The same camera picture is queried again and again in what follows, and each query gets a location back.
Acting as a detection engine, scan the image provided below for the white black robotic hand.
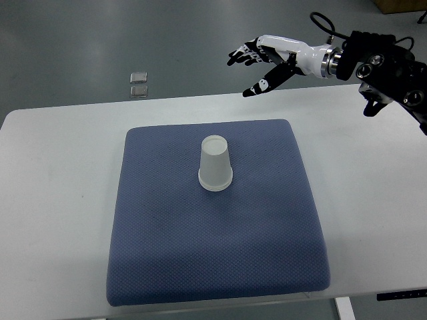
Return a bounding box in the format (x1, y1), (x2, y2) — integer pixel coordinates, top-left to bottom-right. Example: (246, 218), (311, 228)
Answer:
(227, 35), (342, 97)

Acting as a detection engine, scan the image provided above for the white paper cup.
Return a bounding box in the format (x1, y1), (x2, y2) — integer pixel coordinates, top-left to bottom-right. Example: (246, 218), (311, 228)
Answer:
(198, 135), (233, 185)
(199, 180), (232, 192)

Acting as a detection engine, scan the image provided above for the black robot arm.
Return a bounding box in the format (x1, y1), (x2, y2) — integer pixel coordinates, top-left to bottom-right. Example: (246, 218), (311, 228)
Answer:
(336, 31), (426, 133)

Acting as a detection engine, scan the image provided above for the brown cardboard box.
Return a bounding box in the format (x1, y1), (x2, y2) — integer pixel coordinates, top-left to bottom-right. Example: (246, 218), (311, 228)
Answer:
(373, 0), (426, 14)

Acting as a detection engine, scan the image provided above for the black tripod leg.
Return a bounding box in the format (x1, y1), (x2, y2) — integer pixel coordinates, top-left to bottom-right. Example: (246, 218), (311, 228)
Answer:
(417, 11), (427, 24)

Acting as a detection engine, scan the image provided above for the upper metal floor plate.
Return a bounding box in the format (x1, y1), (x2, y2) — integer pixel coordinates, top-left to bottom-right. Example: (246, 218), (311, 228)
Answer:
(129, 71), (147, 84)

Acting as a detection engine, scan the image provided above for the metal floor plate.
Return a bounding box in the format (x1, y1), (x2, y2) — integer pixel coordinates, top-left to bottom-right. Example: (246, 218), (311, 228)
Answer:
(130, 85), (148, 99)
(129, 71), (147, 84)

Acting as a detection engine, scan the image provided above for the lower metal floor plate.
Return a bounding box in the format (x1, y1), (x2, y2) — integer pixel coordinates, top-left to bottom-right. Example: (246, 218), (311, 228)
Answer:
(130, 85), (148, 99)

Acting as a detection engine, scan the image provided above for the blue textured cushion mat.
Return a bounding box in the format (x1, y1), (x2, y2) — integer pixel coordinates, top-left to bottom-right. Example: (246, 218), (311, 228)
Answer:
(106, 119), (330, 306)

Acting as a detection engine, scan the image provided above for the black table control panel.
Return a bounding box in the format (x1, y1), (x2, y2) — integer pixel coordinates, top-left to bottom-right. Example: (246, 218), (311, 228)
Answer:
(376, 289), (427, 301)

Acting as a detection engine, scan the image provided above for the white table leg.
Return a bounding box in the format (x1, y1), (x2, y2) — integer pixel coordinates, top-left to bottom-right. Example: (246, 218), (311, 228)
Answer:
(334, 297), (356, 320)

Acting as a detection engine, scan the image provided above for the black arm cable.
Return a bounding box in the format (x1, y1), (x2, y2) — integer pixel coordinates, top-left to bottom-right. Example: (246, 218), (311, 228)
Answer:
(310, 11), (416, 51)

